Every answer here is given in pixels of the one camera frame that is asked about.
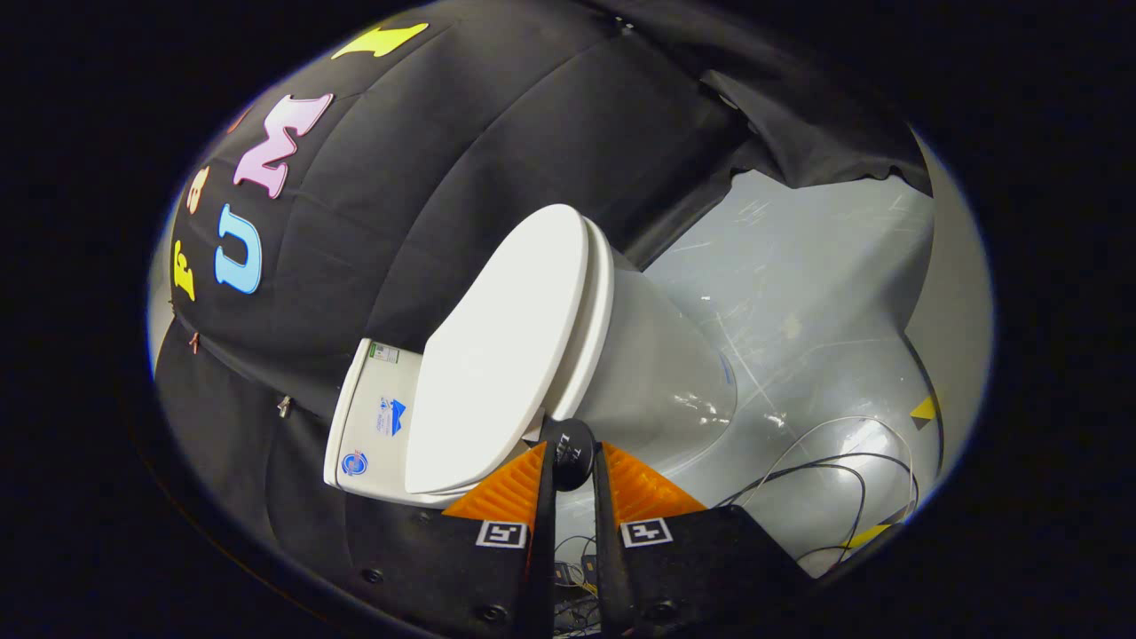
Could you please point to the white toilet seat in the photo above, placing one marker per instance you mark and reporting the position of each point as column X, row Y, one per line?
column 596, row 311

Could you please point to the black round lid knob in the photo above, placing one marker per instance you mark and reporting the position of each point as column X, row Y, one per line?
column 572, row 448

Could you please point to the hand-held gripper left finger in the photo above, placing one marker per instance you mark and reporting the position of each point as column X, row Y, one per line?
column 543, row 550

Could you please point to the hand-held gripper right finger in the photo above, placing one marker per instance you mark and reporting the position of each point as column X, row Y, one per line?
column 608, row 550

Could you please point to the white toilet tank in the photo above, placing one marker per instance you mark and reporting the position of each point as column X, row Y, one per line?
column 373, row 426

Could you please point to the black backdrop cloth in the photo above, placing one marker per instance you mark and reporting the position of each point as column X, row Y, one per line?
column 426, row 151

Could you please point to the white toilet lid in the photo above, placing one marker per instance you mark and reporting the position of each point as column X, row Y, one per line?
column 497, row 355

